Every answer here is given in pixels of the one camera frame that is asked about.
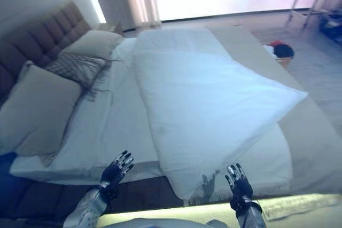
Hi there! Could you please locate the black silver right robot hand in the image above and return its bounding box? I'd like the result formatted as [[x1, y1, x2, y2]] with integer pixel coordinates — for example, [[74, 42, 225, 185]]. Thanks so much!
[[224, 163, 254, 211]]

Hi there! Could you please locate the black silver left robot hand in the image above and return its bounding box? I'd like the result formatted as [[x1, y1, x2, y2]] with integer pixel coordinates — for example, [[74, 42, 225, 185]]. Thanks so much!
[[100, 150, 135, 190]]

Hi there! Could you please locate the white duvet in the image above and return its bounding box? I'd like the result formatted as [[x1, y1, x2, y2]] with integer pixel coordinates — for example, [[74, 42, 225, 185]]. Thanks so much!
[[132, 27, 308, 201]]

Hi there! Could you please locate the beige bed runner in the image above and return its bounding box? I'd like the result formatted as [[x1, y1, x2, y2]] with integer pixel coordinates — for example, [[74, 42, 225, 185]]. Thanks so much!
[[205, 24, 342, 199]]

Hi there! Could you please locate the cream fluffy rug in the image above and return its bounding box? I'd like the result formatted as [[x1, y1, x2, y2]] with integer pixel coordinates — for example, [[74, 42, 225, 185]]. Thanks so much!
[[256, 198, 342, 222]]

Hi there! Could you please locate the large beige pillow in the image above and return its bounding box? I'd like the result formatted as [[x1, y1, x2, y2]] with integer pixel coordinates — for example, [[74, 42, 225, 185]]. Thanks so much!
[[0, 61, 82, 158]]

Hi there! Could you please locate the grey knitted fringed cushion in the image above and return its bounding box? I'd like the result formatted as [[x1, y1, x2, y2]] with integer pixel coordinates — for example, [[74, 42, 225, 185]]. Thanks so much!
[[45, 53, 123, 103]]

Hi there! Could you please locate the small beige pillow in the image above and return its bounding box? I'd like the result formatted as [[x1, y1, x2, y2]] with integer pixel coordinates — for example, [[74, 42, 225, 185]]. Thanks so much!
[[61, 29, 124, 59]]

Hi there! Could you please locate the light wooden box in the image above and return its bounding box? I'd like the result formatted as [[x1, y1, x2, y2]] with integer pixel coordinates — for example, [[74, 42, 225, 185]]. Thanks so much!
[[276, 57, 293, 71]]

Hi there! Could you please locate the black garment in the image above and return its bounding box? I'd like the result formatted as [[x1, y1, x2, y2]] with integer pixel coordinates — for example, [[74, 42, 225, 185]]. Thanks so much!
[[273, 44, 294, 58]]

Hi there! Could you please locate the wooden bedside table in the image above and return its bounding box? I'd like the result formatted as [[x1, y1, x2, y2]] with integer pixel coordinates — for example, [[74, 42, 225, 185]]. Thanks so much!
[[93, 21, 124, 36]]

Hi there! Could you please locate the brown tufted headboard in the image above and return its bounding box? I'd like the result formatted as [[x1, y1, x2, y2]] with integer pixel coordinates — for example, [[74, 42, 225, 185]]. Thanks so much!
[[0, 0, 91, 106]]

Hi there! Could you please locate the dark blue bag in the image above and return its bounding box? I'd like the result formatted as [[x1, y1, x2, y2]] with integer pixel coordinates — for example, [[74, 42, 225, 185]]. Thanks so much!
[[319, 11, 342, 36]]

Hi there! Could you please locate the metal frame cart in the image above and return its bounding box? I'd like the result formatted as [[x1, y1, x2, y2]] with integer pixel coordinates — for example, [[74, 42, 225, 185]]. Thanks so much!
[[287, 0, 342, 30]]

